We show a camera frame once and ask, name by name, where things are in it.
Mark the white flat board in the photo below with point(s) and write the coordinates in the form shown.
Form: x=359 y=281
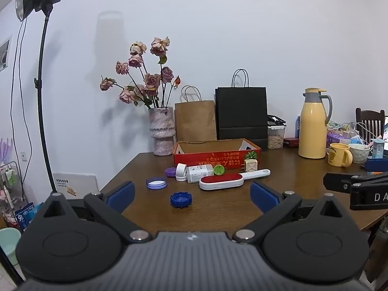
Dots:
x=77 y=183

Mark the purple tissue packet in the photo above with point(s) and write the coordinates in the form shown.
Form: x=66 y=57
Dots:
x=335 y=136

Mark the ribbed plastic jar lid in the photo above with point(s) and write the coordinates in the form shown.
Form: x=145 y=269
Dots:
x=156 y=183

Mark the blue notebook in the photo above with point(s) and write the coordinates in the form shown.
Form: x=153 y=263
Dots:
x=376 y=165

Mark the blue tissue packets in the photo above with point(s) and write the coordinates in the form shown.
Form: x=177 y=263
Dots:
x=27 y=216

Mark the purple marbled ceramic vase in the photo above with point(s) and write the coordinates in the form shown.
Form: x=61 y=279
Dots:
x=161 y=130

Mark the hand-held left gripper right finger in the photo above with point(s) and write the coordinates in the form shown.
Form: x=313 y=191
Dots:
x=263 y=196

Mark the dark wooden chair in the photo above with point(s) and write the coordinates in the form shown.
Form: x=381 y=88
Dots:
x=368 y=121

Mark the black paper bag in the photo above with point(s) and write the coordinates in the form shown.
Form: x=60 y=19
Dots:
x=241 y=112

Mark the dark red small box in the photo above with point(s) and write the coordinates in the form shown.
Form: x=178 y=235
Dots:
x=291 y=142

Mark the yellow smiley mug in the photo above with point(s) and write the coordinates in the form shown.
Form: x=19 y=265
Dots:
x=336 y=155

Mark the red and white lint brush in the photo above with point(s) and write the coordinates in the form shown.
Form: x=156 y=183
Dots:
x=222 y=180

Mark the wall picture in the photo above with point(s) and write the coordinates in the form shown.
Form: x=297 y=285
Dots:
x=4 y=54

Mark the mint green bucket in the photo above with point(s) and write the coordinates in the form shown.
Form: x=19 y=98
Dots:
x=9 y=245

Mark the dried pink roses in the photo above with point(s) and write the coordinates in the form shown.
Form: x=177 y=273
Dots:
x=151 y=80

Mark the white wall socket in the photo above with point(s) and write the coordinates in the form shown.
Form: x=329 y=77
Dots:
x=24 y=156

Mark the blue ribbed bottle cap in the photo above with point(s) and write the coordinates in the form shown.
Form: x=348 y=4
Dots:
x=181 y=200

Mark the purple ribbed bottle cap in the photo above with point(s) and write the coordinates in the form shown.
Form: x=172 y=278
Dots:
x=170 y=172

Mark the yellow thermos jug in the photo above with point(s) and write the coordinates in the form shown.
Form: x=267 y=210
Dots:
x=312 y=127

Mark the clear bottle with white cap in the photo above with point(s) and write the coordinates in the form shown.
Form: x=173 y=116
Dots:
x=195 y=175

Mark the metal storage rack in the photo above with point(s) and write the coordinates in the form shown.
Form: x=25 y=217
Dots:
x=10 y=188

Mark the brown paper bag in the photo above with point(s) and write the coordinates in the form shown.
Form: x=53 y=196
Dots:
x=195 y=121

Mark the white textured cup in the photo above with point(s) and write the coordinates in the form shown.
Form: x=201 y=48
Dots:
x=359 y=154

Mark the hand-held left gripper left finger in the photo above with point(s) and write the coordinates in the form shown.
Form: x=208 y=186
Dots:
x=122 y=194

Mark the green spray bottle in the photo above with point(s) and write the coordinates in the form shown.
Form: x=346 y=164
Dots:
x=219 y=170

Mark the red cardboard box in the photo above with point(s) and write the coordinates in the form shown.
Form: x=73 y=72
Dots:
x=209 y=159

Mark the clear seed storage container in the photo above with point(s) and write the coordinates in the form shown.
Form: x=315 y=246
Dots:
x=275 y=138

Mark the black light stand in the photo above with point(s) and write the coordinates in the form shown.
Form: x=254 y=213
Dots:
x=42 y=97

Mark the purple plastic hangers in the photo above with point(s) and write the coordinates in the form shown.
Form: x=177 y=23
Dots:
x=6 y=153

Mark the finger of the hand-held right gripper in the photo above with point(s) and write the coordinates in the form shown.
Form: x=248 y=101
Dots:
x=337 y=182

